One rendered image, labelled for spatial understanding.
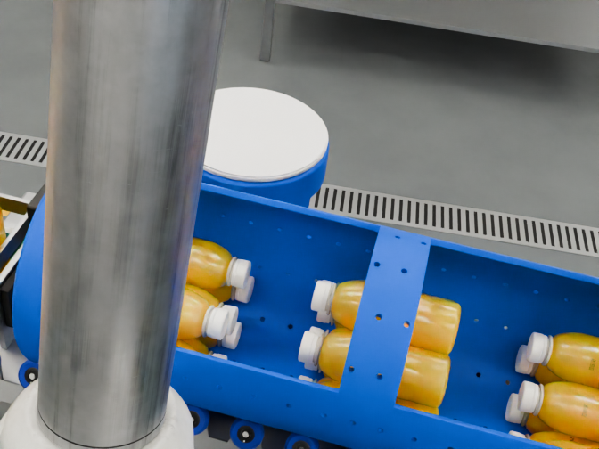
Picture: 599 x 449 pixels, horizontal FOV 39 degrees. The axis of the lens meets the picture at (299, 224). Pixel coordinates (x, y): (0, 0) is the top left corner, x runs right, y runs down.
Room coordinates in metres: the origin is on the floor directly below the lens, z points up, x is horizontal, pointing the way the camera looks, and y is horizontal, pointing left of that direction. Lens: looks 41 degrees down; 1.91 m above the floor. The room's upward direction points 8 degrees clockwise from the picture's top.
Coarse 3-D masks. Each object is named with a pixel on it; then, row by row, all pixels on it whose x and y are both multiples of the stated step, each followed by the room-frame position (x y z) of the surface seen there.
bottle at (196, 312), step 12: (192, 300) 0.72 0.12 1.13; (204, 300) 0.73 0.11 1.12; (192, 312) 0.71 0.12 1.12; (204, 312) 0.72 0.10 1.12; (180, 324) 0.70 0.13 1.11; (192, 324) 0.70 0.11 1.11; (204, 324) 0.70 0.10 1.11; (180, 336) 0.69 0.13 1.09; (192, 336) 0.70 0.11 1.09; (204, 336) 0.70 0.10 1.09
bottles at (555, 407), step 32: (192, 288) 0.78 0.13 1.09; (224, 288) 0.83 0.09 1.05; (320, 320) 0.81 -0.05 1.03; (320, 384) 0.67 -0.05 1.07; (544, 384) 0.76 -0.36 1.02; (576, 384) 0.71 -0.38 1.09; (512, 416) 0.72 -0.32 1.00; (544, 416) 0.68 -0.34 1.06; (576, 416) 0.67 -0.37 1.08; (576, 448) 0.62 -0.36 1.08
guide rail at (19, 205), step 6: (0, 198) 1.03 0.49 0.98; (6, 198) 1.03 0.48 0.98; (12, 198) 1.03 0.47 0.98; (18, 198) 1.04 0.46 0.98; (0, 204) 1.03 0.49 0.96; (6, 204) 1.03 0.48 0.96; (12, 204) 1.03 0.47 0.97; (18, 204) 1.03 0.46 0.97; (24, 204) 1.03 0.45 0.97; (6, 210) 1.03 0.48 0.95; (12, 210) 1.03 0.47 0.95; (18, 210) 1.03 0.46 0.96; (24, 210) 1.03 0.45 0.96
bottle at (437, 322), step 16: (336, 288) 0.76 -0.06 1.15; (352, 288) 0.75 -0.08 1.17; (336, 304) 0.73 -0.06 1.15; (352, 304) 0.73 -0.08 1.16; (432, 304) 0.74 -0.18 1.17; (448, 304) 0.74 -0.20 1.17; (336, 320) 0.73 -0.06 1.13; (352, 320) 0.72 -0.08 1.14; (416, 320) 0.71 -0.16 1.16; (432, 320) 0.72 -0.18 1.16; (448, 320) 0.72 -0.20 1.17; (416, 336) 0.70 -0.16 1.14; (432, 336) 0.70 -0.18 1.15; (448, 336) 0.70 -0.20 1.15; (448, 352) 0.70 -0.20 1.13
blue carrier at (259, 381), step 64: (256, 256) 0.90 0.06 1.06; (320, 256) 0.89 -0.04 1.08; (384, 256) 0.74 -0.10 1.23; (448, 256) 0.85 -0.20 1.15; (256, 320) 0.84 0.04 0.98; (384, 320) 0.66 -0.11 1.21; (512, 320) 0.84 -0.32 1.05; (576, 320) 0.83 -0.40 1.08; (192, 384) 0.63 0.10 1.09; (256, 384) 0.62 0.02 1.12; (384, 384) 0.61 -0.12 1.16; (448, 384) 0.78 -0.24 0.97; (512, 384) 0.79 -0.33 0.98; (384, 448) 0.60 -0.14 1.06; (448, 448) 0.59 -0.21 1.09; (512, 448) 0.58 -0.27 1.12
